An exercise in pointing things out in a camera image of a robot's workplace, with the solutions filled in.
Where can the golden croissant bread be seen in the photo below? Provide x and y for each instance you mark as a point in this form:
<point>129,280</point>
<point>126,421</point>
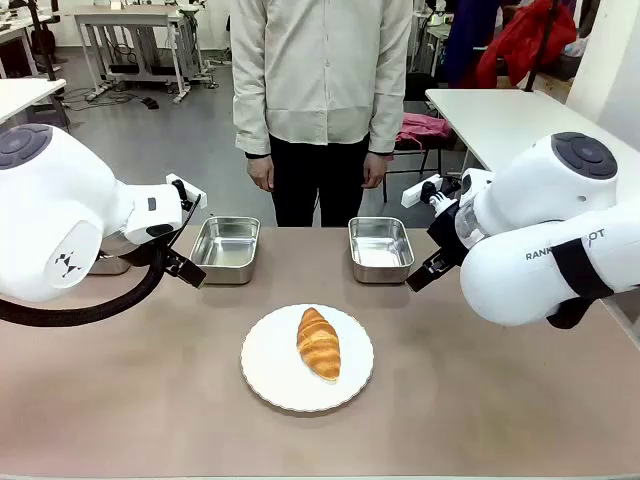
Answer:
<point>319,345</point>

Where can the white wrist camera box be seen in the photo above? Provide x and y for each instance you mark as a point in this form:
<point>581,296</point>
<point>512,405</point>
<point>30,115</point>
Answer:
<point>414,192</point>
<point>192,192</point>

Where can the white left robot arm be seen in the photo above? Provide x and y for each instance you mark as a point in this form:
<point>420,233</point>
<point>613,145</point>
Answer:
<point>55,210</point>

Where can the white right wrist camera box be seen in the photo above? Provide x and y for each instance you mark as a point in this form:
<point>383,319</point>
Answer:
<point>414,192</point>

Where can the grey-framed background desk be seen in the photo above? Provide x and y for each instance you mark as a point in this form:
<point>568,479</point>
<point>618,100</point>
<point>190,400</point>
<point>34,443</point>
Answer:
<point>130,22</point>

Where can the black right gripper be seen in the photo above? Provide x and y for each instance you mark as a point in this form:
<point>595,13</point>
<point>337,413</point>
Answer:
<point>450,235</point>

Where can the grey bin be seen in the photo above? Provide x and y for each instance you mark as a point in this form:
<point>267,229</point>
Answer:
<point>567,65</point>

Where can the person's left forearm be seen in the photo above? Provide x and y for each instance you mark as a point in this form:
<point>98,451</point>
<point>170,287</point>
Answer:
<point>387,120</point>

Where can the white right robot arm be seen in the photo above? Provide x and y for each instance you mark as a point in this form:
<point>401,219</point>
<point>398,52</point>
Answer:
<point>550,200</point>

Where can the black stand pole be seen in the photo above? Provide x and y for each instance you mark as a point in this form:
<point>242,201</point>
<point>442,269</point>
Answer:
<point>540,45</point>
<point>44,45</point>

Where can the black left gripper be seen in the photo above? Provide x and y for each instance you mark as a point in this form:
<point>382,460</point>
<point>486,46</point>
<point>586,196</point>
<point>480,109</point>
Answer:
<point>170,260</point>

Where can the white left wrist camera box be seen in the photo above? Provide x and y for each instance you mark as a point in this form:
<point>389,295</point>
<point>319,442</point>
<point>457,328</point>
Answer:
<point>192,192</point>

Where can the large white side table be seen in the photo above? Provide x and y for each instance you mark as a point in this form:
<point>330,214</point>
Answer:
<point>500,120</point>

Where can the person's left hand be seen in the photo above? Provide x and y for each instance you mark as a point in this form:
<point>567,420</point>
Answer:
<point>374,170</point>

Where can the black chair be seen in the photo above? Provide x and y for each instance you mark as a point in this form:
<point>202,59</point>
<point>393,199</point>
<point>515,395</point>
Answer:
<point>422,90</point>

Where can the blue garment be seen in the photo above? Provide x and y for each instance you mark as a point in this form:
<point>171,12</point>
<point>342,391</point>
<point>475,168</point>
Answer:
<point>467,40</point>

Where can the small white side table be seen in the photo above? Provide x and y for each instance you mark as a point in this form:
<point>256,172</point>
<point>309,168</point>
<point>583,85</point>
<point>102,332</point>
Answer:
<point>25,97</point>

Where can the person in beige shirt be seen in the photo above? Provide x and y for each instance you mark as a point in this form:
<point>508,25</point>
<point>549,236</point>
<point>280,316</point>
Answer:
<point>320,75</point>

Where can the steel rectangular container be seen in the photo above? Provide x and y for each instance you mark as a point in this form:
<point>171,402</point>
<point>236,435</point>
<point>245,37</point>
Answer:
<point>107,265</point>
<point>225,250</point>
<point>381,250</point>

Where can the person's right forearm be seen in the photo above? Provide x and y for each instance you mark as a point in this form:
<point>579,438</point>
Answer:
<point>252,120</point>

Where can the pink cloth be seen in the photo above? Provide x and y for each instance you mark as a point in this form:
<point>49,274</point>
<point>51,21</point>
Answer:
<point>425,127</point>

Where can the small black floor object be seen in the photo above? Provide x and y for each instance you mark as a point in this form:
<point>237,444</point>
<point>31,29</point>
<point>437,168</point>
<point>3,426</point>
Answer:
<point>150,103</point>

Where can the white scalloped plate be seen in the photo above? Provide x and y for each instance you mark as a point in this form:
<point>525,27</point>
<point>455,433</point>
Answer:
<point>280,370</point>

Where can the red jacket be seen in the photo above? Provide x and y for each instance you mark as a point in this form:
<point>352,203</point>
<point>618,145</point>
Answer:
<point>530,40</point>

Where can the person's right hand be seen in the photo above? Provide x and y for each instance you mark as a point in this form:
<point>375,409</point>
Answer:
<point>261,172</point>

